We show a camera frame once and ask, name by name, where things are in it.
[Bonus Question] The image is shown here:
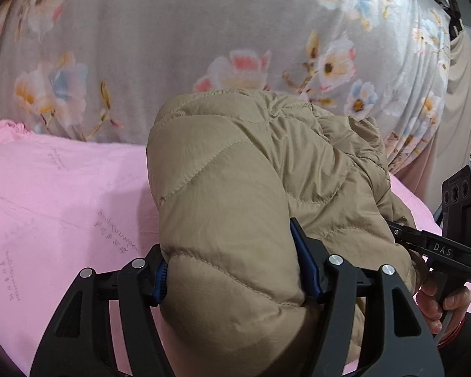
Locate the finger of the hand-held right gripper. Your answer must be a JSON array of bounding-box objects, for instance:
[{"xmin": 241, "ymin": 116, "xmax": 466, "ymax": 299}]
[{"xmin": 385, "ymin": 221, "xmax": 425, "ymax": 253}]

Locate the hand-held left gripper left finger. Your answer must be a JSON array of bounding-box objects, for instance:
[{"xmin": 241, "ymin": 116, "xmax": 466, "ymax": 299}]
[{"xmin": 29, "ymin": 244, "xmax": 174, "ymax": 377}]

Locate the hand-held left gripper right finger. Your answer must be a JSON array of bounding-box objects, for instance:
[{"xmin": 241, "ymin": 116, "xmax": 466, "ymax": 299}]
[{"xmin": 290, "ymin": 217, "xmax": 445, "ymax": 377}]

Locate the beige padded jacket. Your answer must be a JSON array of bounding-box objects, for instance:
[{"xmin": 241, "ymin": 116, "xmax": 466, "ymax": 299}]
[{"xmin": 146, "ymin": 88, "xmax": 430, "ymax": 377}]

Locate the person's right forearm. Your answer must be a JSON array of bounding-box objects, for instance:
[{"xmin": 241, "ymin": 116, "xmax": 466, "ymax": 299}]
[{"xmin": 436, "ymin": 311, "xmax": 471, "ymax": 359}]

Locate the person's right hand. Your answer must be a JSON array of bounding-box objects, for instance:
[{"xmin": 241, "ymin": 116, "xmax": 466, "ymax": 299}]
[{"xmin": 415, "ymin": 274, "xmax": 471, "ymax": 334}]

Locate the beige fabric panel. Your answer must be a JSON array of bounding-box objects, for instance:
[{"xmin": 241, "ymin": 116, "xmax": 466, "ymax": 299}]
[{"xmin": 392, "ymin": 33, "xmax": 471, "ymax": 215}]

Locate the pink blanket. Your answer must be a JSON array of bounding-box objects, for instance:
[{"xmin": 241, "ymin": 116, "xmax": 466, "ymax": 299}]
[{"xmin": 0, "ymin": 121, "xmax": 440, "ymax": 377}]

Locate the grey floral bedsheet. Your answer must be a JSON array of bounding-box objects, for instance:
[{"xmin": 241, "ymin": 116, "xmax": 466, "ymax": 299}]
[{"xmin": 0, "ymin": 0, "xmax": 468, "ymax": 175}]

